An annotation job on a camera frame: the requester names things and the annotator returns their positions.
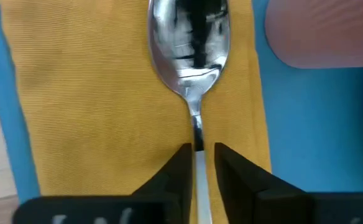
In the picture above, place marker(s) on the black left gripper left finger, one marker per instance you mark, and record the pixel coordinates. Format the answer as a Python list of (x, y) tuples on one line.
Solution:
[(156, 205)]

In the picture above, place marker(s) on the pink plastic cup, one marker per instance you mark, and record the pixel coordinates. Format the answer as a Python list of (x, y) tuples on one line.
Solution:
[(324, 34)]

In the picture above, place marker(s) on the blue plastic tray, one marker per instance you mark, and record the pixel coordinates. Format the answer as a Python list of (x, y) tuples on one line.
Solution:
[(324, 124)]

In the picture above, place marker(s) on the silver metal spoon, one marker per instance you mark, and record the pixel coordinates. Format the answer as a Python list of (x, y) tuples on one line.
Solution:
[(189, 46)]

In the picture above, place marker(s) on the yellow cloth napkin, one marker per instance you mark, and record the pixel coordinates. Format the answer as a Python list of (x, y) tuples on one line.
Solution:
[(91, 109)]

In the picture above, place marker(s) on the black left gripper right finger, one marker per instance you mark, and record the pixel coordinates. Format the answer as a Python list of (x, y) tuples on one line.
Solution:
[(262, 202)]

